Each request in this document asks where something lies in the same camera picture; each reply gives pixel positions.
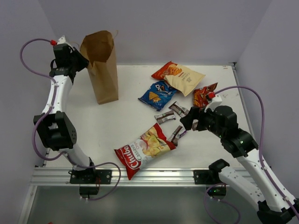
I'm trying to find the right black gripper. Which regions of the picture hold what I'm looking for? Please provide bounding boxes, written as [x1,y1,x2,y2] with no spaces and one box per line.
[180,105,226,139]

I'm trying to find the dark chocolate bar wrapper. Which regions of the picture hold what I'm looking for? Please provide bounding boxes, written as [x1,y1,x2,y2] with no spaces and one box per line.
[192,119,199,131]

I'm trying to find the purple brown candy wrapper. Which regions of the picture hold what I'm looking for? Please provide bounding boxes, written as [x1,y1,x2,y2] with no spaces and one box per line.
[169,101,189,118]

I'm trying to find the brown purple chocolate bar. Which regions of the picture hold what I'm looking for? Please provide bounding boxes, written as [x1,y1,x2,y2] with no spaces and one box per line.
[167,126,187,146]

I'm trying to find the dark red snack bag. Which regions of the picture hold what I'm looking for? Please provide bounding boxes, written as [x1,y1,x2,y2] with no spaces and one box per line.
[192,83,218,107]

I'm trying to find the brown chocolate bar wrapper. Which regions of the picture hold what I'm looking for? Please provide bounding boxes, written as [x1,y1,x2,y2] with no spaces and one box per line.
[154,110,176,124]

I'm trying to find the brown paper bag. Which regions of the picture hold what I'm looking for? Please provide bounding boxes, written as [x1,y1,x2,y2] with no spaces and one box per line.
[79,30,119,105]

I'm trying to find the beige orange cassava chip bag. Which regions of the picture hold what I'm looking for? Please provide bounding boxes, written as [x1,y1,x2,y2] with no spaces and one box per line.
[151,61,206,97]

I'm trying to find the blue snack bag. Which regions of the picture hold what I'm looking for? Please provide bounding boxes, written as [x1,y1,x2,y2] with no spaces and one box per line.
[138,81,177,111]

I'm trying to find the red chip bag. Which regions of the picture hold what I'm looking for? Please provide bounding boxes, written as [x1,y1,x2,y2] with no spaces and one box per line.
[114,123,176,180]

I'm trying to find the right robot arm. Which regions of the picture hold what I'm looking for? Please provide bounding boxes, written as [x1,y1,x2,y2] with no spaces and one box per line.
[180,105,299,224]

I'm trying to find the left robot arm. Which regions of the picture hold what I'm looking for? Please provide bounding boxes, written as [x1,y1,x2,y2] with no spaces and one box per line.
[32,43,97,183]

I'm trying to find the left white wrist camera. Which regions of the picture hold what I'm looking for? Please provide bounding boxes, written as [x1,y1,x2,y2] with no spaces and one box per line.
[57,35,70,46]

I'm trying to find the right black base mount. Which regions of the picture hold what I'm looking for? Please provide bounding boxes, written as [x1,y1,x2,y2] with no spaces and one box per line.
[193,169,213,185]

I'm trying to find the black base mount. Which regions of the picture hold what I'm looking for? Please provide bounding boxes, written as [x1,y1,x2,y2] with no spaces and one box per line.
[68,168,112,185]
[193,169,213,185]

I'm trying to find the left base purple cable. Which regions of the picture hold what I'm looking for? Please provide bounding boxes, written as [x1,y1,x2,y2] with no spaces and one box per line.
[79,162,122,202]

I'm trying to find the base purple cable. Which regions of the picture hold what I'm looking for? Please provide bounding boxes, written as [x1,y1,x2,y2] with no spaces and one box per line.
[79,162,122,202]
[203,183,241,224]

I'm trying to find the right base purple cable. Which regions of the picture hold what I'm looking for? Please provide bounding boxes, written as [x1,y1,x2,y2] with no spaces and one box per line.
[203,183,241,224]

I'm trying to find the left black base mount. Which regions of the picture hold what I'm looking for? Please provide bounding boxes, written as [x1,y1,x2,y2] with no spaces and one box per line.
[68,168,112,185]

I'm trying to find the aluminium front rail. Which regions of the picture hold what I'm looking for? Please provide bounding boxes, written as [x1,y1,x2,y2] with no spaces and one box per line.
[29,167,199,187]

